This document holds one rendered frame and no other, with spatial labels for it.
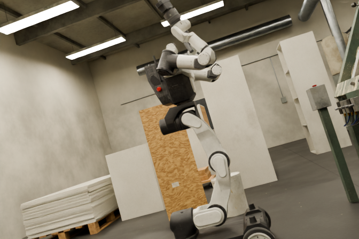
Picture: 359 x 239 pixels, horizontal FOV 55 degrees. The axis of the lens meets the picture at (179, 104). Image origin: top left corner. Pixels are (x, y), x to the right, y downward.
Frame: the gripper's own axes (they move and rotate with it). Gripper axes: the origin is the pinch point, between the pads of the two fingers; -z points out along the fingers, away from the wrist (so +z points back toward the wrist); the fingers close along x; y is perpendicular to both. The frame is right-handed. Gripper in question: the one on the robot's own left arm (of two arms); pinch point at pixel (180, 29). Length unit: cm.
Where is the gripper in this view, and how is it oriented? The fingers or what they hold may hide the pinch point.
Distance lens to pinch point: 288.5
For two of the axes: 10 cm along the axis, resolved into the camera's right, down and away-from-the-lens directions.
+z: 4.9, 7.7, -4.1
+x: 1.5, -5.4, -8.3
